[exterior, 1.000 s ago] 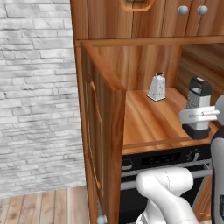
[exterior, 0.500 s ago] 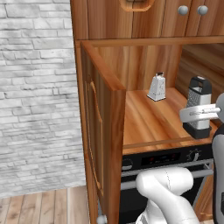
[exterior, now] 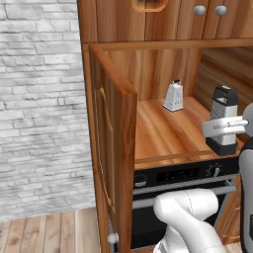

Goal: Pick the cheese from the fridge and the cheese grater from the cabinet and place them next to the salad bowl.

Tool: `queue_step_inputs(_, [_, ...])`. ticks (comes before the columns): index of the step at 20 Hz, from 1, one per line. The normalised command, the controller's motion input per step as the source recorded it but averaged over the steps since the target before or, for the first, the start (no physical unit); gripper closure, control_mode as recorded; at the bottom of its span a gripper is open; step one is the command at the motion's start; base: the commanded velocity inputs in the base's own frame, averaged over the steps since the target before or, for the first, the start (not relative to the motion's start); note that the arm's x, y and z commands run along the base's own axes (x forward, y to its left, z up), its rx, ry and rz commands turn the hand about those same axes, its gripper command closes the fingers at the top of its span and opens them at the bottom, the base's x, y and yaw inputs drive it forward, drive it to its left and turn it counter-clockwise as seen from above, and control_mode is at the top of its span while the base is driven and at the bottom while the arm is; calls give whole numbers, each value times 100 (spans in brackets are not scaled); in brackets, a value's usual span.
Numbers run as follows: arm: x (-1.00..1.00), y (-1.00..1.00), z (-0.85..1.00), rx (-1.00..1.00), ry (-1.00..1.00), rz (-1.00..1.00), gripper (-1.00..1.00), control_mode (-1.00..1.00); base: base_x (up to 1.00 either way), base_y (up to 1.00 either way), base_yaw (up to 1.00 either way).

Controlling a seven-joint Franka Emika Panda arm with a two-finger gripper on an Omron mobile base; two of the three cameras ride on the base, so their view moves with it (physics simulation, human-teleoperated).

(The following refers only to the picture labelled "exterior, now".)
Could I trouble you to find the open wooden cabinet door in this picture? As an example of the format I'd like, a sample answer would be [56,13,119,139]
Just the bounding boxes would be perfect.
[88,43,139,253]

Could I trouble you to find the black oven knob with pointer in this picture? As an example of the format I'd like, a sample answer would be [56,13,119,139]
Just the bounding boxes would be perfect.
[206,163,223,178]

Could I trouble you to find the black and silver cheese grater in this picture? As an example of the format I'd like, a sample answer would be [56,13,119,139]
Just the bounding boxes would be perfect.
[205,84,239,157]

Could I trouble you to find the small white cheese grater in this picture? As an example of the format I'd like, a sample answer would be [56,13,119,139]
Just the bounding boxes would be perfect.
[161,78,185,114]

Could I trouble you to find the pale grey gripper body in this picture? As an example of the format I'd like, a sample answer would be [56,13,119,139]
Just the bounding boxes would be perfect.
[201,115,250,139]

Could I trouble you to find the black built-in oven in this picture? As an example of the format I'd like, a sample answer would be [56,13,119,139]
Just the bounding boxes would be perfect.
[130,157,241,250]

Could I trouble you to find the silver oven door handle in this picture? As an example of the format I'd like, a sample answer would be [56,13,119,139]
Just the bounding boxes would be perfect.
[131,174,238,197]

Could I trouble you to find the long wooden door handle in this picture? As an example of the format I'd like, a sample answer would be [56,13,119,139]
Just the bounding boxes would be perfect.
[97,86,116,213]

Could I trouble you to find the round black oven knob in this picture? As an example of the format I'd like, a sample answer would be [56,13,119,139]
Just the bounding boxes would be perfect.
[133,173,148,189]

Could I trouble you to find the wooden cabinet unit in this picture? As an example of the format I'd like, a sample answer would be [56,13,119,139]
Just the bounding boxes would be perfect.
[76,0,253,253]

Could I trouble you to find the small white round knob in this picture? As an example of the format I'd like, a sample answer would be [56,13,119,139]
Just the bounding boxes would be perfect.
[107,231,120,245]

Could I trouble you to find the round grey cabinet knob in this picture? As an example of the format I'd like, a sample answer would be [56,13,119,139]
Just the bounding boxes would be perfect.
[193,4,208,18]
[214,4,228,17]

